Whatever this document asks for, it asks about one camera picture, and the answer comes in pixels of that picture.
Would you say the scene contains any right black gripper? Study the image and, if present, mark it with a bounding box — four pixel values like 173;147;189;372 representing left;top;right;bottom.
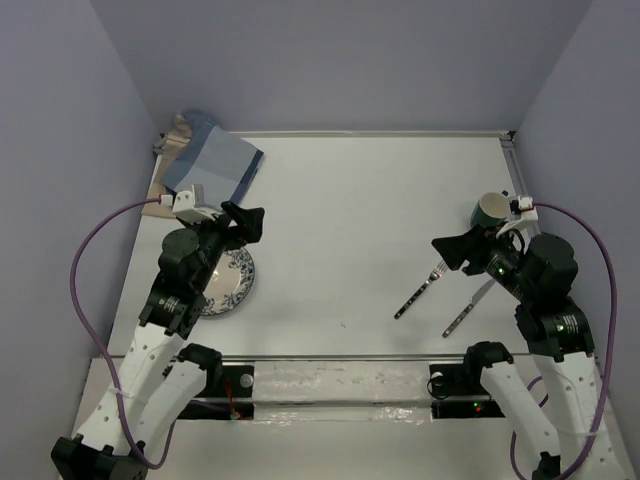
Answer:
430;219;536;300

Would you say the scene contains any silver knife black handle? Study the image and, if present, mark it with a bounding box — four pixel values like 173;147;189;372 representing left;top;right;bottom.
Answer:
442;280;495;338

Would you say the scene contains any dark green white mug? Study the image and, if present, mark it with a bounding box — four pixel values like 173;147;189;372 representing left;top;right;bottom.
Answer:
469;192;511;228

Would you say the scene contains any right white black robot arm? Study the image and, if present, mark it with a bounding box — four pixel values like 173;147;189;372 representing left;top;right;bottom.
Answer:
432;226;625;479

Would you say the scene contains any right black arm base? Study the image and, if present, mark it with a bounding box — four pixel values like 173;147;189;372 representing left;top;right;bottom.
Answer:
426;363;504;420

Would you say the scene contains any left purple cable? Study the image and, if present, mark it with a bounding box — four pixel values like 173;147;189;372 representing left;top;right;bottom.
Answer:
70;197;169;470

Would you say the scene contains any blue floral white plate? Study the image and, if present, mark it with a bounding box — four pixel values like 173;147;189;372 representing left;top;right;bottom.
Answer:
201;248;256;318

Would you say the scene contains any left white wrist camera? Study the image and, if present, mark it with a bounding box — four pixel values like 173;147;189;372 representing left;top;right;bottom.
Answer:
172;184;220;224

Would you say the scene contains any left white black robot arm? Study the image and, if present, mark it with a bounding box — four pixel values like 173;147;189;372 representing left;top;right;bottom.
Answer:
51;195;265;479

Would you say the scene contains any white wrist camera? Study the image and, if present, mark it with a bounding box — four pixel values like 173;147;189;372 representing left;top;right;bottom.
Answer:
496;195;538;238
172;184;220;224

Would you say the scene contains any blue beige checked cloth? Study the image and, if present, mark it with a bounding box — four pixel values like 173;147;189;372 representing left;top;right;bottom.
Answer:
148;110;264;211

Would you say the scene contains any silver fork black handle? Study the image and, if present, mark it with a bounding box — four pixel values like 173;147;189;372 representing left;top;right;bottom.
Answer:
394;261;448;320

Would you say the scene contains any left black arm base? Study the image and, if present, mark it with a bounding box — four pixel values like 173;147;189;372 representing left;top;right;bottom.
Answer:
178;363;255;421

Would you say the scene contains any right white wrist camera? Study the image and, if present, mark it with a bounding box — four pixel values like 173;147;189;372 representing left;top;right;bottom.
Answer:
496;195;538;238

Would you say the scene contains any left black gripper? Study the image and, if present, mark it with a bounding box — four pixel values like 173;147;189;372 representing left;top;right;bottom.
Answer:
181;201;264;291

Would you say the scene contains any aluminium table rail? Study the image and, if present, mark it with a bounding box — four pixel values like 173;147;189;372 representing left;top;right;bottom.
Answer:
499;132;529;195

